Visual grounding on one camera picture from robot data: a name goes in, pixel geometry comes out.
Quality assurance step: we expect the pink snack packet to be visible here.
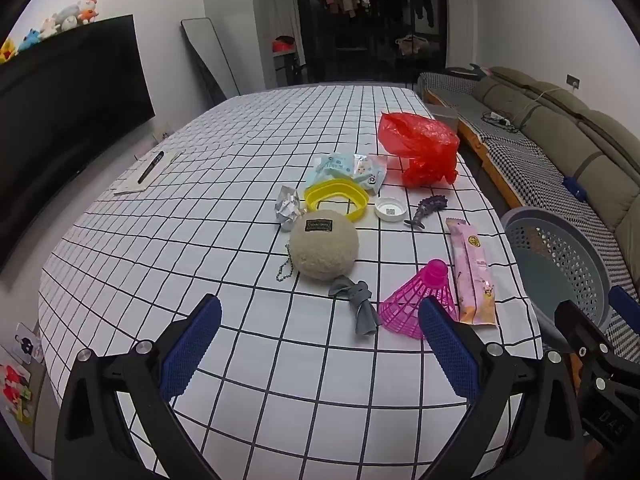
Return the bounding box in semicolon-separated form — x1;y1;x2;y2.
445;217;498;328

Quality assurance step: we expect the white black checked tablecloth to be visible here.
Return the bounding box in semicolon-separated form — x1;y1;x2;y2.
37;84;543;480

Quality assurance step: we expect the grey plastic stool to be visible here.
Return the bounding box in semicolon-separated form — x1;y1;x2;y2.
430;105;461;133

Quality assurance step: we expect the red plastic bag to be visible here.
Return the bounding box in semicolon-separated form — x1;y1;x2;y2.
377;111;461;190

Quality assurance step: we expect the white paper ball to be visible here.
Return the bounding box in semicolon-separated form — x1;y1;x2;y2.
274;185;308;232

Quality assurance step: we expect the white bottle cap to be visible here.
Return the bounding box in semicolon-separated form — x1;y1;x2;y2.
374;196;408;222

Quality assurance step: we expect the leaning floor mirror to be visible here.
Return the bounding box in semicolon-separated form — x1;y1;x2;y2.
180;17;241;108

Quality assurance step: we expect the colourful toy packet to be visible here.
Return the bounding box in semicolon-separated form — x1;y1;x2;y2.
0;345;36;426

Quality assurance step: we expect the black pen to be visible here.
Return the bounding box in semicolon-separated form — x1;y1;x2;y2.
137;151;165;184

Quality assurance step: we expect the grey perforated plastic basket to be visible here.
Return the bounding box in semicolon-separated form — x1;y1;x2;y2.
500;206;626;351

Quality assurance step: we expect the pink plastic shuttlecock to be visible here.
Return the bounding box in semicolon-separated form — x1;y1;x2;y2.
378;259;460;342

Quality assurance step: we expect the clear character card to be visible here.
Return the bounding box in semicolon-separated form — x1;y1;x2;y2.
15;322;45;365

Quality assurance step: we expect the purple spiky plastic toy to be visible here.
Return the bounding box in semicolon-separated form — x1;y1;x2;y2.
404;194;448;231

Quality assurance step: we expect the clothes hanger with garment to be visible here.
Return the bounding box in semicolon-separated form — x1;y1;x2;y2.
395;34;431;56

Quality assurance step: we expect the small blue object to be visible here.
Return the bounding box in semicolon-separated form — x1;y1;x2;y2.
562;176;588;201

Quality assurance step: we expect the olive green sofa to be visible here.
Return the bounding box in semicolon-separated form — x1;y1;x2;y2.
422;66;640;271

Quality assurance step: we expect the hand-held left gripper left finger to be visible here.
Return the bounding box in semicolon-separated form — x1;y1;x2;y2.
54;294;223;480

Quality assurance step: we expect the yellow plastic ring frame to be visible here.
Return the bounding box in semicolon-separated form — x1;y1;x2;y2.
303;178;371;223

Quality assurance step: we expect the black television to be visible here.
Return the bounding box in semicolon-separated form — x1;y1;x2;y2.
0;14;156;271

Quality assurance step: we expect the small side table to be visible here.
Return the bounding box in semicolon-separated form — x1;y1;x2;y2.
272;50;303;88

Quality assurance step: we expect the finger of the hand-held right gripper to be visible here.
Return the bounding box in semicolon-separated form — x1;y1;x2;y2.
554;299;618;376
609;285;640;333

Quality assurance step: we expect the light blue wipes packet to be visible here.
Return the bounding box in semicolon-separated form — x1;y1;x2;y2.
304;152;390;197

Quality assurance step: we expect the beige plush ball keychain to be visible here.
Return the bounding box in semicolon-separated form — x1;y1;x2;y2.
274;208;361;283

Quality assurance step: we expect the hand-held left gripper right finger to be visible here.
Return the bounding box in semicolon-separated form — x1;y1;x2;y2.
417;296;586;480

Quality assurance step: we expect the grey plush toy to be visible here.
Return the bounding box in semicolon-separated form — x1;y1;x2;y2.
54;4;81;31

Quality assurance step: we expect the grey knotted cloth strip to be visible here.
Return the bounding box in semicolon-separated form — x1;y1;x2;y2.
328;276;381;338

